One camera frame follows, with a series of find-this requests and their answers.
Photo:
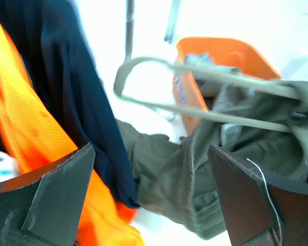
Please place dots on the colourful patterned shorts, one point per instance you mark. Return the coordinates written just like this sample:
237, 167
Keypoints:
8, 167

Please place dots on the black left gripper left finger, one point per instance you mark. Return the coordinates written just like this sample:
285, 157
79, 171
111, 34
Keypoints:
44, 206

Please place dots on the olive green shorts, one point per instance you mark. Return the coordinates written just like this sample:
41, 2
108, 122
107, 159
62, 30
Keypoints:
178, 181

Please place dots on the beige hanger of olive shorts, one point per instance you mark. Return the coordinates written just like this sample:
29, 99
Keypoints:
246, 82

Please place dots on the orange plastic basket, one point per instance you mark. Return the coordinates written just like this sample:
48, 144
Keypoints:
223, 51

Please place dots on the silver clothes rack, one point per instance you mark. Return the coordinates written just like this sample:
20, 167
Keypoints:
170, 29

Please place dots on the bright orange shorts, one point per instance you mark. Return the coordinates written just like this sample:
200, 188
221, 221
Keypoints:
33, 137

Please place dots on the grey shorts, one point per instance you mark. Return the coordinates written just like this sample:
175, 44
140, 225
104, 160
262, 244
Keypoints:
213, 69

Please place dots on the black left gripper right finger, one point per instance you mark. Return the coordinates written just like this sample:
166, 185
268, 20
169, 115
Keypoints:
259, 207

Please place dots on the navy blue shorts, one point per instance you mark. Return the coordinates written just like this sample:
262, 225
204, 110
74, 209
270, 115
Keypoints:
47, 35

